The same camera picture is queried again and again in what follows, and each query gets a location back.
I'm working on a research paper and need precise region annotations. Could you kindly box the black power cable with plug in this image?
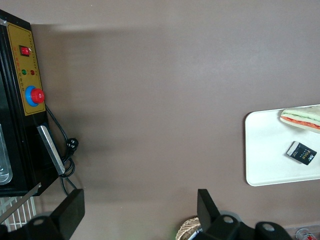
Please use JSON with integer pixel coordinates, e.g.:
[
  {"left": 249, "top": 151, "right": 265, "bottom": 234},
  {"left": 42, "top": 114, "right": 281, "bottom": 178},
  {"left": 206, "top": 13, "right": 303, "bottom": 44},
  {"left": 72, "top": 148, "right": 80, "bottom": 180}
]
[{"left": 44, "top": 104, "right": 79, "bottom": 196}]

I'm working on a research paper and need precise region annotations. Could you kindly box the cream plastic tray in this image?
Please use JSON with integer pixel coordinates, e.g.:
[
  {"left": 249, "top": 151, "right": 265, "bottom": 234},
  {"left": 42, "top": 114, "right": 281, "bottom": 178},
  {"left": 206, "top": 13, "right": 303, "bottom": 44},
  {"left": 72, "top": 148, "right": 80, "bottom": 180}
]
[{"left": 244, "top": 104, "right": 320, "bottom": 188}]

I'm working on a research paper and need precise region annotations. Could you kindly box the red cola bottle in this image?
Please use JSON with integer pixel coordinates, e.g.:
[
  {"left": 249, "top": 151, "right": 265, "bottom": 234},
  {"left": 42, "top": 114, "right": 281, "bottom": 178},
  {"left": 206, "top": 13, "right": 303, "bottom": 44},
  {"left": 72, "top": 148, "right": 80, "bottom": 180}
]
[{"left": 296, "top": 228, "right": 316, "bottom": 240}]

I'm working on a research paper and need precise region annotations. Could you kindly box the silver machine handle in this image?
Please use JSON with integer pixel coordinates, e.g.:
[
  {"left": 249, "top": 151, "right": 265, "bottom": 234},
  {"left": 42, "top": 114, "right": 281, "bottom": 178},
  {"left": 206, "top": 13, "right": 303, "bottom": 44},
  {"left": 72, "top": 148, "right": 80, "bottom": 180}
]
[{"left": 36, "top": 125, "right": 67, "bottom": 176}]

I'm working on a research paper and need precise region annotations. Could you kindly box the wrapped triangle sandwich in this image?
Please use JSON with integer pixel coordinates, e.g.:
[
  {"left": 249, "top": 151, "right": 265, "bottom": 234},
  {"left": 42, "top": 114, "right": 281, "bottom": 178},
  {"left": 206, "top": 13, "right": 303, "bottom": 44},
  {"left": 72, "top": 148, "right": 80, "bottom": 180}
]
[{"left": 279, "top": 104, "right": 320, "bottom": 134}]

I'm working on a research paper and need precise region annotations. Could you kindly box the yellow control panel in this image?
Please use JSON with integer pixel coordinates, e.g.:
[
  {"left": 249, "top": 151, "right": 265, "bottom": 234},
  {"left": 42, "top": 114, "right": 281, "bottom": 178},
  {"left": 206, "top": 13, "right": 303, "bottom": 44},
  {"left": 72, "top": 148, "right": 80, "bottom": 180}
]
[{"left": 6, "top": 22, "right": 47, "bottom": 117}]

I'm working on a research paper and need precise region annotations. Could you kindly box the clear plastic container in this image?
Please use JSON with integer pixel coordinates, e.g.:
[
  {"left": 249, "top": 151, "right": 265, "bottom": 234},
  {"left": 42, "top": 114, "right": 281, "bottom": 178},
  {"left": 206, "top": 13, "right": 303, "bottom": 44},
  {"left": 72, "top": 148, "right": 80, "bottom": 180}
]
[{"left": 0, "top": 122, "right": 13, "bottom": 186}]

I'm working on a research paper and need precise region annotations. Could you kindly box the flat black card pack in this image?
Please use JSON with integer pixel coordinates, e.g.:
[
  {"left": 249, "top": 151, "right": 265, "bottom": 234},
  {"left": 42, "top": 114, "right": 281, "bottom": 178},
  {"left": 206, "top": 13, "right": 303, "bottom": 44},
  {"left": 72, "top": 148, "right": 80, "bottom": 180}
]
[{"left": 286, "top": 141, "right": 318, "bottom": 166}]

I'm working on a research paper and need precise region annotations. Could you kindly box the black sealing machine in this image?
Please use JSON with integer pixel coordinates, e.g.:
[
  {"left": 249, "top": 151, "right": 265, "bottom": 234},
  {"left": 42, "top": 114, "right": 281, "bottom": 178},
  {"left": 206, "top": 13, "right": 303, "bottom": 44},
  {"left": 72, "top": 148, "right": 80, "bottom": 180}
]
[{"left": 0, "top": 9, "right": 60, "bottom": 199}]

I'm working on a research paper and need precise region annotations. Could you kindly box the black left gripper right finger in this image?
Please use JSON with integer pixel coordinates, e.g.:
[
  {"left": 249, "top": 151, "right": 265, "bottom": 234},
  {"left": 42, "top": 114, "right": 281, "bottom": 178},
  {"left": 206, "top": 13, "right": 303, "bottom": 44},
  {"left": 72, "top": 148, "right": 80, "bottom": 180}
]
[{"left": 197, "top": 188, "right": 247, "bottom": 240}]

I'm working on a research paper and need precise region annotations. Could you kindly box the light wicker basket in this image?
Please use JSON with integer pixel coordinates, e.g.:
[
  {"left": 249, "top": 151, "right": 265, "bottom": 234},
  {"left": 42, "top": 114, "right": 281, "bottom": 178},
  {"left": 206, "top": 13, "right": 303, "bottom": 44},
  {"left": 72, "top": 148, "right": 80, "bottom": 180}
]
[{"left": 176, "top": 216, "right": 202, "bottom": 240}]

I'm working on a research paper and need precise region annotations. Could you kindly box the brown table cover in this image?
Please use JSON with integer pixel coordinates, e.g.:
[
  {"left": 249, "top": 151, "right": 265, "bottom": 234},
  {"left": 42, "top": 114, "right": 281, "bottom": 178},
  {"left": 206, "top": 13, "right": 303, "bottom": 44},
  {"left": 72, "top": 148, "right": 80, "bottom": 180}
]
[{"left": 0, "top": 0, "right": 320, "bottom": 240}]

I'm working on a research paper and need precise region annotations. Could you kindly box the red emergency stop button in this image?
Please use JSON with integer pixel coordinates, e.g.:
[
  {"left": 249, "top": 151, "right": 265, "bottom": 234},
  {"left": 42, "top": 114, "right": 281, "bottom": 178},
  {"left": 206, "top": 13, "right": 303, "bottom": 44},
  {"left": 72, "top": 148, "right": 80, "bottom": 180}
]
[{"left": 24, "top": 85, "right": 46, "bottom": 107}]

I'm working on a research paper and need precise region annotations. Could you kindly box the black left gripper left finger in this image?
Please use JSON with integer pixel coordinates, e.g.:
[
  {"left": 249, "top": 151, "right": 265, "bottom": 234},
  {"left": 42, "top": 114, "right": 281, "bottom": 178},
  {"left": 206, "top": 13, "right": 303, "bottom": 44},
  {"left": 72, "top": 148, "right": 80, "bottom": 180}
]
[{"left": 23, "top": 188, "right": 85, "bottom": 240}]

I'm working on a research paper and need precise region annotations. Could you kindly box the white wire basket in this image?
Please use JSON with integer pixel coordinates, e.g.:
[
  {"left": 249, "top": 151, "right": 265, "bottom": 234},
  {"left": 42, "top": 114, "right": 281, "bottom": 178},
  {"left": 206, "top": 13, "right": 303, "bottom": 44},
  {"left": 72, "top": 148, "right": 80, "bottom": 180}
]
[{"left": 0, "top": 196, "right": 39, "bottom": 227}]

